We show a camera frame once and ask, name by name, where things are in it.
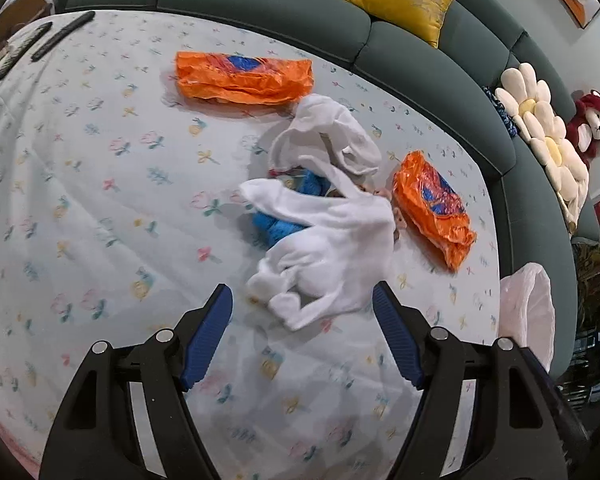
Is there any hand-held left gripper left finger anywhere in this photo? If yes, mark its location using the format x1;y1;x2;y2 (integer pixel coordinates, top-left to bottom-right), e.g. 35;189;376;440
39;283;234;480

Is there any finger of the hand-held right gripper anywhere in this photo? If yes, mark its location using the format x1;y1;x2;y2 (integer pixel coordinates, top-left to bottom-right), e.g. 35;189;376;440
522;345;593;461

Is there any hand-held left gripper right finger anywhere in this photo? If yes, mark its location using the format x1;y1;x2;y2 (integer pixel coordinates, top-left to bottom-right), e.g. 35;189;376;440
371;281;568;480

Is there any white plastic bin liner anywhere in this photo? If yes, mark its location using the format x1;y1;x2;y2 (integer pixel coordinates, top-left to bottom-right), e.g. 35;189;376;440
500;262;556;368

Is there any white cloth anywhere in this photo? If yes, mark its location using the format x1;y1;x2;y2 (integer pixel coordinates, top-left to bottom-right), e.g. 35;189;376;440
240;167;397;332
270;95;382;186

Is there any orange wrapper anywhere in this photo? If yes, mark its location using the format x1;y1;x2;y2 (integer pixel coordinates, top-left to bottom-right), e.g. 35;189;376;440
392;150;478;272
175;51;314;106

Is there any small pink doll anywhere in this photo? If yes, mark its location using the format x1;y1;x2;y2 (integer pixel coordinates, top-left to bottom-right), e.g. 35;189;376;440
362;185;407;242

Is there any blue yarn bundle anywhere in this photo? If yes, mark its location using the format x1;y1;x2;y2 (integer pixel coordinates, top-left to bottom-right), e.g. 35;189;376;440
252;170;331;250

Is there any floral tablecloth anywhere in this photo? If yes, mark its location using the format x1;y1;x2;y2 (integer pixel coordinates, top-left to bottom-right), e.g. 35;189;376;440
0;10;503;480

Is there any white daisy flower cushion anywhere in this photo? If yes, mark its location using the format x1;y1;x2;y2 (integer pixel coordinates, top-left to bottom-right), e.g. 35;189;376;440
495;65;566;146
527;125;591;233

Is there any teal fabric sofa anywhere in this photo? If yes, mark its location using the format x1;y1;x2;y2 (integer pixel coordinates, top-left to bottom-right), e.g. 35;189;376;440
55;0;600;381

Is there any red and white plush bear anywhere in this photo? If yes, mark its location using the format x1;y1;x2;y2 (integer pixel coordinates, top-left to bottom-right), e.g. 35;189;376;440
566;90;600;171

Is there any black remote control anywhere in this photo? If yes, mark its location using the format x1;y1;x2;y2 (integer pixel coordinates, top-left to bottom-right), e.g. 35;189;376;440
0;22;52;82
32;11;96;59

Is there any round wooden stool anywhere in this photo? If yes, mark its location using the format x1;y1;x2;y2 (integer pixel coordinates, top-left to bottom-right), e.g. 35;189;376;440
0;0;56;41

